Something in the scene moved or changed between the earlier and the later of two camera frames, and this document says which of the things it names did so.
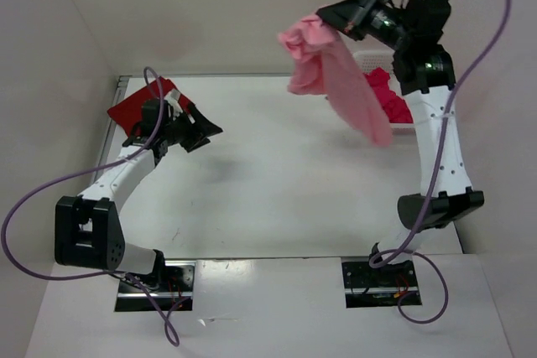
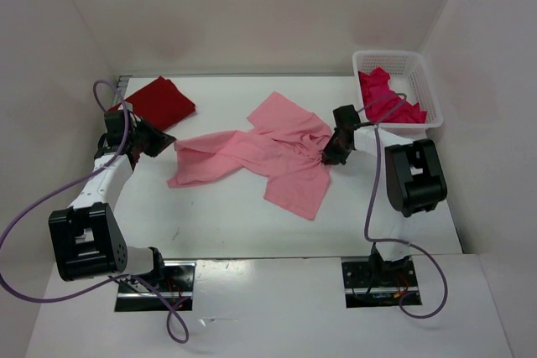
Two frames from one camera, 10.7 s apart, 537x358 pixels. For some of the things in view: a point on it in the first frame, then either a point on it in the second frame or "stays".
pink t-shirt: (321, 61) -> (284, 142)
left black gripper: (203, 127) -> (160, 139)
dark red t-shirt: (127, 114) stays
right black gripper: (349, 13) -> (331, 155)
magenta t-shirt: (395, 108) stays
